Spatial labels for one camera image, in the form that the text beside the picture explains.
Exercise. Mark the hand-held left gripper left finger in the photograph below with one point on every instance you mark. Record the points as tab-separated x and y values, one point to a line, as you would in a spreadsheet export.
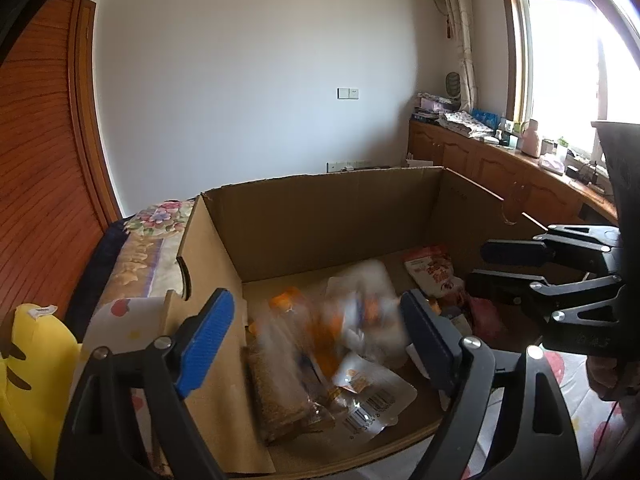
210	340

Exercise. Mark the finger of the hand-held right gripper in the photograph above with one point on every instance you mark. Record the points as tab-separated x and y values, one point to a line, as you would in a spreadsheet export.
505	285
515	252

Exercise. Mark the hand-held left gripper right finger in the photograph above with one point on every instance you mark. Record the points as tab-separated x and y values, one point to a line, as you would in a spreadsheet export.
430	347

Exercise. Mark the pink chicken snack packet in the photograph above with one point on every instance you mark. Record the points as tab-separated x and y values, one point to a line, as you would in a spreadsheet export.
487	317

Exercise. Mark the red white snack packet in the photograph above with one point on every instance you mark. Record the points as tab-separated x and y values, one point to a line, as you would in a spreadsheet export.
435	270

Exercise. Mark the white barcode snack packet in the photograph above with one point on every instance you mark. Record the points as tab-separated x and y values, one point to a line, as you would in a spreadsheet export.
372	397

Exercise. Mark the white plastic snack packet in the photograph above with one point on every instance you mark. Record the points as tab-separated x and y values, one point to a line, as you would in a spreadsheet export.
370	300

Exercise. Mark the clear sesame snack packet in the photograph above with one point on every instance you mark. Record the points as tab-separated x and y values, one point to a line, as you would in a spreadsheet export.
280	390

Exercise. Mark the orange snack packet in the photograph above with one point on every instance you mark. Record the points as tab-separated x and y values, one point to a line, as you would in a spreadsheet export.
320	345

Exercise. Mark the brown cardboard box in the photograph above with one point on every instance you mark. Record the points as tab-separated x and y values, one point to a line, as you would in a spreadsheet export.
320	220

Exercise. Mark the person's right hand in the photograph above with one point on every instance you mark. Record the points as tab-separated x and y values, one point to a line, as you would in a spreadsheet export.
607	377

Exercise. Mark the wooden cabinet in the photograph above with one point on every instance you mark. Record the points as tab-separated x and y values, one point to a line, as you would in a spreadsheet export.
475	160

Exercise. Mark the pink thermos jug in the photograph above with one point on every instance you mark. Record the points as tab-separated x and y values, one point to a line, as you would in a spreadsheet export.
530	139

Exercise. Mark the floral quilt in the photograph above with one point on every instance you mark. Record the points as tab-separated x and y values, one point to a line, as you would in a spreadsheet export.
150	240

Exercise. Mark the strawberry print bed sheet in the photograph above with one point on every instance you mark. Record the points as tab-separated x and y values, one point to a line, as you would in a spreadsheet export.
575	385

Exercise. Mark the white paper sheet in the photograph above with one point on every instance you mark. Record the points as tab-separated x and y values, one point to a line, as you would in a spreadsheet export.
419	163

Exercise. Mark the dark blanket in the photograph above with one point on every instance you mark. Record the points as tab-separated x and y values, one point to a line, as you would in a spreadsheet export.
97	270

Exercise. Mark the window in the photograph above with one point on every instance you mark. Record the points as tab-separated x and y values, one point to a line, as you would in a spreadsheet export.
575	60

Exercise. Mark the folded patterned cloth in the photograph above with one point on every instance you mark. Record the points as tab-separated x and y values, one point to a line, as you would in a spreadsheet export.
467	124

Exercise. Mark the blue box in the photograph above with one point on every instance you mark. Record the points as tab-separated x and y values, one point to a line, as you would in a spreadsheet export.
486	117

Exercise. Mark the stack of folded fabrics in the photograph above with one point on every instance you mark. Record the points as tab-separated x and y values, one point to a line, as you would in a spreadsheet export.
435	107

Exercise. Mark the white oval heater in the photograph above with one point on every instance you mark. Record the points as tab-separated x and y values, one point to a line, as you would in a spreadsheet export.
454	85

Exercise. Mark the yellow plush toy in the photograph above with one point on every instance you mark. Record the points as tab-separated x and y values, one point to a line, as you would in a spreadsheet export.
30	360

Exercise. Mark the patterned curtain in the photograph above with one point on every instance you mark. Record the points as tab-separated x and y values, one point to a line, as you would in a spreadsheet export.
462	35

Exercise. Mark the red tassel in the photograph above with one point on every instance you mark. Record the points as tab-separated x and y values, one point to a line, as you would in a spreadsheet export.
448	27

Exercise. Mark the wooden wardrobe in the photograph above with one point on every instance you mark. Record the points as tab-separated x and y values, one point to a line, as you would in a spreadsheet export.
45	160

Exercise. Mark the white wall socket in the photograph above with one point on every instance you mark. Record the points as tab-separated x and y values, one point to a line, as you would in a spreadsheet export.
345	165

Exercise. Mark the white wall switch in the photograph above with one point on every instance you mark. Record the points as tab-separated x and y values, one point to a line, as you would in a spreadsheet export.
348	93

